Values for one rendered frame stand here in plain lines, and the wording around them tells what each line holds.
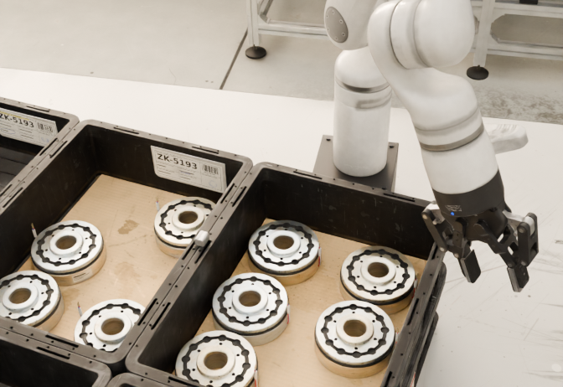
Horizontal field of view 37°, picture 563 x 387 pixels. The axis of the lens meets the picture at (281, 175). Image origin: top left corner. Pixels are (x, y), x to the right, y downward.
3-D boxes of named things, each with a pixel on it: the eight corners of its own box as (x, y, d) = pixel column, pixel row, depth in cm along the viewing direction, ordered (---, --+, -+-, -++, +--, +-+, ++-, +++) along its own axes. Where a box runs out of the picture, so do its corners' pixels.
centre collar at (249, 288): (260, 319, 108) (260, 316, 108) (225, 310, 110) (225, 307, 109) (273, 292, 112) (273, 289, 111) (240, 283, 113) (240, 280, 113)
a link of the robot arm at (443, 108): (393, 151, 89) (467, 152, 83) (348, 22, 82) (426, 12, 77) (421, 117, 93) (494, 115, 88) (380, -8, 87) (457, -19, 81)
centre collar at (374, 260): (387, 290, 111) (388, 287, 111) (353, 278, 113) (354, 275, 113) (401, 266, 115) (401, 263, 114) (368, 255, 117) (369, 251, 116)
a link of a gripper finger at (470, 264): (473, 249, 98) (482, 273, 100) (469, 248, 98) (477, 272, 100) (464, 260, 97) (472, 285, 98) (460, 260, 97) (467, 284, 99)
